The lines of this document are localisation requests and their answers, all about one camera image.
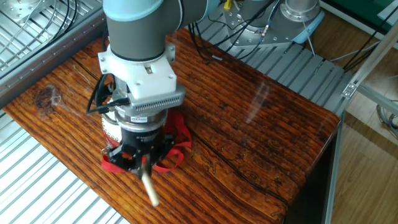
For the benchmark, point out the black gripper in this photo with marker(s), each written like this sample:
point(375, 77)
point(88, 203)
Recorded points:
point(143, 141)

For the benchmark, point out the pale wooden drumstick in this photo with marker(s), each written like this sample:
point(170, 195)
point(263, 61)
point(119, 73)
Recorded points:
point(150, 189)

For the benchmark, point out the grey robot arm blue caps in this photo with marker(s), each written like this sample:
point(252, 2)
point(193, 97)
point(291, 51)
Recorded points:
point(136, 37)

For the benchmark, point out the red drum white skin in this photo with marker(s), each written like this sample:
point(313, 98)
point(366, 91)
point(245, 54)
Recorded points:
point(110, 129)

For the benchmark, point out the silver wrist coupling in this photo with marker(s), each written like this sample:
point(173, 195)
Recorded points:
point(140, 124)

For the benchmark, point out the glossy wood grain board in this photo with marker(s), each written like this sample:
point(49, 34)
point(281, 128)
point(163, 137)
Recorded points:
point(248, 109)

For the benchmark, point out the yellow connector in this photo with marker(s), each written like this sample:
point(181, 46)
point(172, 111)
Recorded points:
point(227, 4)

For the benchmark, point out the aluminium table leg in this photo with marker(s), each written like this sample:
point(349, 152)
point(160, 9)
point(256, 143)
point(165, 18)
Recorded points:
point(334, 171)

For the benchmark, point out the aluminium crossbar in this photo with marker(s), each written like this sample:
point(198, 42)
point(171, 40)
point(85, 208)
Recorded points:
point(379, 99)

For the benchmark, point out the grey vented camera box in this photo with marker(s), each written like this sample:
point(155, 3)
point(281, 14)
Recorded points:
point(158, 102)

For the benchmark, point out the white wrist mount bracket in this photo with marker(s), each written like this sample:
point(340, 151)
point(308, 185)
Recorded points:
point(140, 74)

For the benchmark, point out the grey aluminium rail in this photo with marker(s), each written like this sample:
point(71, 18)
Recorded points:
point(46, 56)

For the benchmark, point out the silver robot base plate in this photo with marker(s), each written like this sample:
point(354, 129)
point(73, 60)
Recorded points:
point(248, 37)

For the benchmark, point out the silver pedestal with plate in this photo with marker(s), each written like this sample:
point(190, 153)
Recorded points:
point(18, 9)

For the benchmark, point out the diagonal frame strut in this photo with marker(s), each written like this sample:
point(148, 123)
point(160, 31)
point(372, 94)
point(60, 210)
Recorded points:
point(373, 53)

